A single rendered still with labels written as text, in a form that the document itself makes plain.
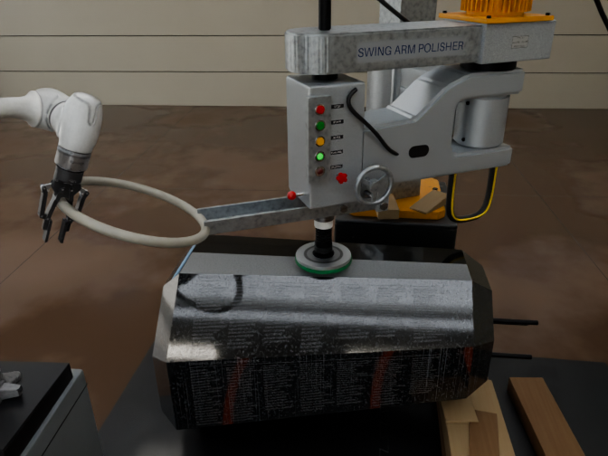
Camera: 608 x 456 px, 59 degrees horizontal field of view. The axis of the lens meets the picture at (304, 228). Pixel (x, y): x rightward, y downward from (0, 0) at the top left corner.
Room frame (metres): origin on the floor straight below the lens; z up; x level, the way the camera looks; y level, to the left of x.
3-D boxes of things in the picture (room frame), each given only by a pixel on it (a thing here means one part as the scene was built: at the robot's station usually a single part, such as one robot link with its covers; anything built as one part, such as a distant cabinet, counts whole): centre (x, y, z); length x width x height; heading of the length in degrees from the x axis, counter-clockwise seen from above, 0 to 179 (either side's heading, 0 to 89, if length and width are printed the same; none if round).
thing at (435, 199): (2.49, -0.63, 0.80); 0.20 x 0.10 x 0.05; 133
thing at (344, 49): (1.95, -0.40, 1.62); 0.96 x 0.25 x 0.17; 111
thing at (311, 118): (1.69, -0.05, 1.37); 0.08 x 0.03 x 0.28; 111
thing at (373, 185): (1.75, -0.23, 1.20); 0.15 x 0.10 x 0.15; 111
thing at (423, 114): (1.95, -0.44, 1.30); 0.74 x 0.23 x 0.49; 111
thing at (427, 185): (2.68, -0.49, 0.76); 0.49 x 0.49 x 0.05; 82
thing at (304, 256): (1.82, -0.07, 0.87); 0.21 x 0.21 x 0.01
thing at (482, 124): (2.06, -0.69, 1.34); 0.19 x 0.19 x 0.20
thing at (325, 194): (1.85, -0.15, 1.32); 0.36 x 0.22 x 0.45; 111
